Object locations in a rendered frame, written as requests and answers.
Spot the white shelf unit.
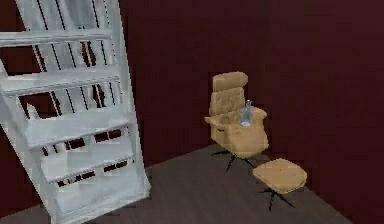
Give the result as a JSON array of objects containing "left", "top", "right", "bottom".
[{"left": 0, "top": 0, "right": 152, "bottom": 224}]

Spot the clear glass bottle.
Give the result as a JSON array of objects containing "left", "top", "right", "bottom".
[{"left": 240, "top": 99, "right": 253, "bottom": 128}]

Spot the tan footstool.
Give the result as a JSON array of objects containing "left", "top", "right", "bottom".
[{"left": 252, "top": 157, "right": 308, "bottom": 212}]

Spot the tan lounge armchair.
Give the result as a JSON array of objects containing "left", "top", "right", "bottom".
[{"left": 203, "top": 71, "right": 270, "bottom": 173}]

